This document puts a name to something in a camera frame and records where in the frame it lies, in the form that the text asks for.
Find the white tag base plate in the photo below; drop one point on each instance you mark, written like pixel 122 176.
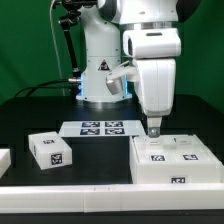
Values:
pixel 101 128

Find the white cabinet top block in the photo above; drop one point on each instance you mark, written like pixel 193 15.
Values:
pixel 50 150

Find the white left fence block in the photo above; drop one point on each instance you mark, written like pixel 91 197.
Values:
pixel 5 161

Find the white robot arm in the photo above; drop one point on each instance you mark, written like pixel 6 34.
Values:
pixel 104 25

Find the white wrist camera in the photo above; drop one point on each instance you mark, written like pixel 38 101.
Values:
pixel 114 79

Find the white front fence bar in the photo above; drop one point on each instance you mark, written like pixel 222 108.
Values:
pixel 111 198

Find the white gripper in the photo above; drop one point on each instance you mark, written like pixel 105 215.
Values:
pixel 153 53

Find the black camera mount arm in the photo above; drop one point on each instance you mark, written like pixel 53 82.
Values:
pixel 71 18

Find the white door panel with knob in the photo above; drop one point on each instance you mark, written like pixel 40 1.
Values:
pixel 183 149

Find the white cabinet body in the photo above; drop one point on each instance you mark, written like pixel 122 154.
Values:
pixel 167 173

